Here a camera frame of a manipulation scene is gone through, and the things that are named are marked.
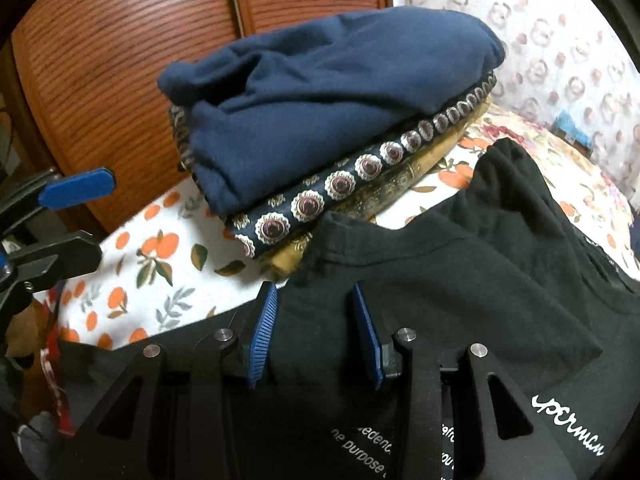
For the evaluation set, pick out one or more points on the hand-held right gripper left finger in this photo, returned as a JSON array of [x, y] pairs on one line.
[[262, 335]]

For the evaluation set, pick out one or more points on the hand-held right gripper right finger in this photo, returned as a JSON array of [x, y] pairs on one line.
[[367, 340]]

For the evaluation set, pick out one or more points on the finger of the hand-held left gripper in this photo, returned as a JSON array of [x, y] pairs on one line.
[[75, 187], [55, 255]]

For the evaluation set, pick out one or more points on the black printed t-shirt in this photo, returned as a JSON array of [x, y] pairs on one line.
[[450, 285]]

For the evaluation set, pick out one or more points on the mustard folded cloth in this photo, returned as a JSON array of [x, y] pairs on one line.
[[295, 257]]

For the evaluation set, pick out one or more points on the orange fruit print sheet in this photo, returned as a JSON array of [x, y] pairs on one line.
[[150, 245]]

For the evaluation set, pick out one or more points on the dark cloth with round trim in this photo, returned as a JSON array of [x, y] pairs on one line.
[[300, 207]]

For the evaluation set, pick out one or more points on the dark grey cloth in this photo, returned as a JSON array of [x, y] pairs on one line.
[[30, 445]]

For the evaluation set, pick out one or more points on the navy folded garment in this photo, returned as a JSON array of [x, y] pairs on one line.
[[310, 100]]

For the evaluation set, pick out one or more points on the floral blanket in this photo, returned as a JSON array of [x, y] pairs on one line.
[[565, 170]]

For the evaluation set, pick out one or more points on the blue object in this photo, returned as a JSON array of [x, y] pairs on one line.
[[570, 130]]

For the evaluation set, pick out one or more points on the circle pattern curtain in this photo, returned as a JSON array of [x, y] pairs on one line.
[[550, 35]]

